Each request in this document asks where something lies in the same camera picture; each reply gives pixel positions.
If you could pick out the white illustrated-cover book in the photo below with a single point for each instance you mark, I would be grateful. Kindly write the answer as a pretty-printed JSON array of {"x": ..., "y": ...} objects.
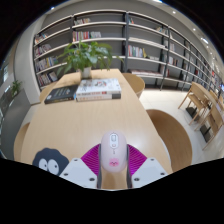
[{"x": 98, "y": 86}]

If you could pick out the thick white-spine book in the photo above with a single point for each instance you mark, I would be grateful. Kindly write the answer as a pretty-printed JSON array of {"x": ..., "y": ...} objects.
[{"x": 96, "y": 97}]

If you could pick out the small background potted plant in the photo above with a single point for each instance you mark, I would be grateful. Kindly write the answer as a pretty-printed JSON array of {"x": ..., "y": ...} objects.
[{"x": 15, "y": 87}]

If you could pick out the green potted plant white pot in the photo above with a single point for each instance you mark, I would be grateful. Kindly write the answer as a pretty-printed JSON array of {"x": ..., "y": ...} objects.
[{"x": 85, "y": 56}]

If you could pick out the black fuzzy-creature mouse pad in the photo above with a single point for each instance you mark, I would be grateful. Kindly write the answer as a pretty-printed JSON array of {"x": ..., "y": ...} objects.
[{"x": 50, "y": 158}]

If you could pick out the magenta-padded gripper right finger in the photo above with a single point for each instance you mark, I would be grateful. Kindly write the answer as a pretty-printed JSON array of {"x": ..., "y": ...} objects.
[{"x": 150, "y": 170}]

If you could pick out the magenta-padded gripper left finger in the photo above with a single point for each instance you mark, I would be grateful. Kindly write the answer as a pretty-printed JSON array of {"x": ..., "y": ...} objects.
[{"x": 76, "y": 170}]

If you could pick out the black book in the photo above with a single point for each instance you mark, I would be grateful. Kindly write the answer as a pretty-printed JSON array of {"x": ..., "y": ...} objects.
[{"x": 61, "y": 94}]

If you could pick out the pink computer mouse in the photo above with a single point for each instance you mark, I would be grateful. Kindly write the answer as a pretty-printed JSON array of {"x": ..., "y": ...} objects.
[{"x": 114, "y": 150}]

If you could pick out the grey bookshelf unit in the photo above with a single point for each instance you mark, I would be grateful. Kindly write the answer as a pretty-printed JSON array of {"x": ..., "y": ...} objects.
[{"x": 143, "y": 33}]

